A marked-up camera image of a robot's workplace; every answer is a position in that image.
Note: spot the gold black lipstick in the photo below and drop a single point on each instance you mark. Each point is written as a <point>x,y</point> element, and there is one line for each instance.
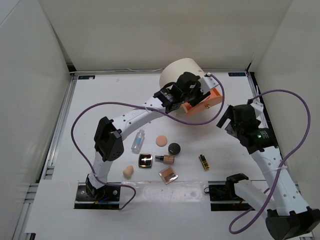
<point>204,162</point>

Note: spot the beige makeup sponge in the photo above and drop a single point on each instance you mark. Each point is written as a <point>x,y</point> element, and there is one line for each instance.
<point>128,172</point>

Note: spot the beige foundation bottle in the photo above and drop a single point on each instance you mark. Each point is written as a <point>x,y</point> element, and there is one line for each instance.
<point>166,159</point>

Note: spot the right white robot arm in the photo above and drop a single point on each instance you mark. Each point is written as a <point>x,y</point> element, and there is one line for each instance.
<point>286,213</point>

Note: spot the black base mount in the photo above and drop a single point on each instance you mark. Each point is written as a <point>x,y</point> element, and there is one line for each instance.
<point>107,199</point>
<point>221,200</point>

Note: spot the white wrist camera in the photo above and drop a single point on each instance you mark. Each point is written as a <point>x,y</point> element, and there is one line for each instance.
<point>257,106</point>
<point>207,83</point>

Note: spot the clear bottle blue label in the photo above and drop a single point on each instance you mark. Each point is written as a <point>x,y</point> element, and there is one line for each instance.
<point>138,141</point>

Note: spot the black round jar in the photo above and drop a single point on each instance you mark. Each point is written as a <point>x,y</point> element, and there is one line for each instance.
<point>174,149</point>

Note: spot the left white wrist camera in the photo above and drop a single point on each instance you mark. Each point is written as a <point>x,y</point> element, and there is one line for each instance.
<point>207,83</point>

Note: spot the cream round drawer cabinet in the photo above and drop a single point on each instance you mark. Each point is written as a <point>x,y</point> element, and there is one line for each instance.
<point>172,72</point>

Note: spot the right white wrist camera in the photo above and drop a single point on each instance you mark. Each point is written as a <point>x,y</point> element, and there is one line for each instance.
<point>257,106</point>

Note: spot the brown eyeshadow palette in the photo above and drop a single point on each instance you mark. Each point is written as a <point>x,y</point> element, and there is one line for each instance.
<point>168,175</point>

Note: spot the round peach powder puff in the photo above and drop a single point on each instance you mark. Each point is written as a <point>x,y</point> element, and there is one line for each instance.
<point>161,141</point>

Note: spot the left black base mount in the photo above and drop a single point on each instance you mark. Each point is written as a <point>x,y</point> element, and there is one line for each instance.
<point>107,199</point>

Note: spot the black gold square compact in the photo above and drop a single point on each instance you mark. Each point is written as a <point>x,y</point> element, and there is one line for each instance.
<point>145,160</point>

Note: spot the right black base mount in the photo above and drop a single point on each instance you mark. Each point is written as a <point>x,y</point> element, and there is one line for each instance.
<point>221,200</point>

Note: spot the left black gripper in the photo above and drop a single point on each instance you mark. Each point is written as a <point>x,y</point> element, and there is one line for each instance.
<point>197,100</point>

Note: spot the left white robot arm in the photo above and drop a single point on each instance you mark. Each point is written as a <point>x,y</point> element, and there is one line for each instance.
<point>110,133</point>

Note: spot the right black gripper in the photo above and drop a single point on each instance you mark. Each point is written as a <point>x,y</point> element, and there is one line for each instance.
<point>228,114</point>

